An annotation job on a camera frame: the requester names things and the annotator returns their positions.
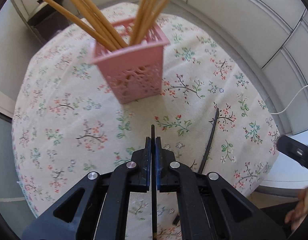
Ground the black chopstick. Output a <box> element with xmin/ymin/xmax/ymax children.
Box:
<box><xmin>151</xmin><ymin>125</ymin><xmax>157</xmax><ymax>240</ymax></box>
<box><xmin>197</xmin><ymin>108</ymin><xmax>219</xmax><ymax>174</ymax></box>

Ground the person's hand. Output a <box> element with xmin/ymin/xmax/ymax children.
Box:
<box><xmin>285</xmin><ymin>188</ymin><xmax>308</xmax><ymax>232</ymax></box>

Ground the floral tablecloth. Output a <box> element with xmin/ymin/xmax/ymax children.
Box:
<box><xmin>12</xmin><ymin>14</ymin><xmax>279</xmax><ymax>217</ymax></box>

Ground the pink perforated utensil holder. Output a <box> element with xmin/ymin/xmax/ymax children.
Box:
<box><xmin>89</xmin><ymin>24</ymin><xmax>170</xmax><ymax>104</ymax></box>

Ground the black wok with lid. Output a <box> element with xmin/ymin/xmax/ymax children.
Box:
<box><xmin>27</xmin><ymin>0</ymin><xmax>64</xmax><ymax>27</ymax></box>

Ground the white power cable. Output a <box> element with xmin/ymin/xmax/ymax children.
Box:
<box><xmin>270</xmin><ymin>83</ymin><xmax>308</xmax><ymax>116</ymax></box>

